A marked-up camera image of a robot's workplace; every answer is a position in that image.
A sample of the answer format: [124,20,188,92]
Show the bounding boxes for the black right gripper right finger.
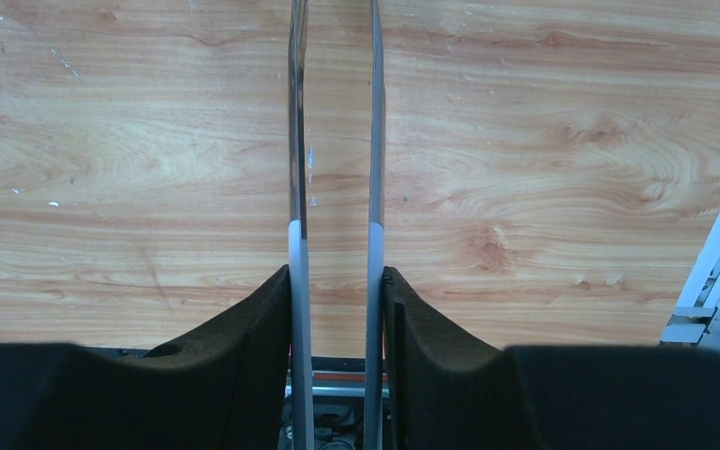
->
[382,267,720,449]

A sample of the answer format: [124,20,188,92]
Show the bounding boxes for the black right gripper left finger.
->
[0,267,292,449]

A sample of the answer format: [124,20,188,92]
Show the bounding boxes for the long metal tongs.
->
[287,1,386,449]

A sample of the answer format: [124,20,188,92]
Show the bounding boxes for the aluminium frame post right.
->
[660,212,720,345]

